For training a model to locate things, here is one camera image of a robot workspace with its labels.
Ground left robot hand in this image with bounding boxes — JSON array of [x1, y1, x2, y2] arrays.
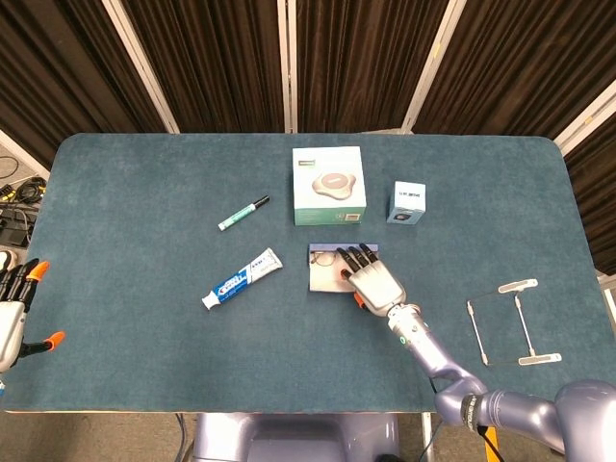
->
[[0, 258, 66, 374]]

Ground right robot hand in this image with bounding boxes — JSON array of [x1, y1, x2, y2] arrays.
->
[[335, 243, 405, 316]]

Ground card with glasses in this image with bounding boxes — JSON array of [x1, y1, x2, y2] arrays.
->
[[306, 243, 381, 294]]

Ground thin metal frame eyeglasses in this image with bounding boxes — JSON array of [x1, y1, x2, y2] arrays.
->
[[308, 247, 346, 269]]

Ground small light-blue speaker box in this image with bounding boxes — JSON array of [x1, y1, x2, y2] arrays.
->
[[385, 180, 427, 224]]

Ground black power adapter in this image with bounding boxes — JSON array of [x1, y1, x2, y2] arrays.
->
[[0, 206, 38, 247]]

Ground teal speakerphone product box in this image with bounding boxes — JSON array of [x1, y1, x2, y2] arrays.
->
[[292, 145, 368, 227]]

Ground blue white toothpaste tube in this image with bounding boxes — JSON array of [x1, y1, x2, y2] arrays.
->
[[200, 247, 284, 312]]

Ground blue felt table cover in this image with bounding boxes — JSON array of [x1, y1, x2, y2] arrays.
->
[[2, 133, 608, 415]]

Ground green marker pen black cap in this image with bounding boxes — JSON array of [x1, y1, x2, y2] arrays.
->
[[217, 194, 270, 232]]

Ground white table leg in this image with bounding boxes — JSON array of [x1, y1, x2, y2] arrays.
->
[[420, 412, 435, 462]]

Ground purple robot torso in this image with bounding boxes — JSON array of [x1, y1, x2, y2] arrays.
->
[[192, 412, 400, 462]]

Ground brown curtain partition panel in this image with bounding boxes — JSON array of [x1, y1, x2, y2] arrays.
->
[[413, 0, 616, 141], [552, 79, 616, 276], [0, 0, 180, 169], [119, 0, 293, 135], [291, 0, 463, 135]]

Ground yellow black cable bundle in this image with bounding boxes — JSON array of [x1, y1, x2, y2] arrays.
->
[[0, 175, 48, 206]]

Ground white frame clear stand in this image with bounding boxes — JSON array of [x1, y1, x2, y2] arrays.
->
[[465, 277, 563, 368]]

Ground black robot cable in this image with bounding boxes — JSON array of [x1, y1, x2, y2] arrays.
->
[[474, 422, 504, 462]]

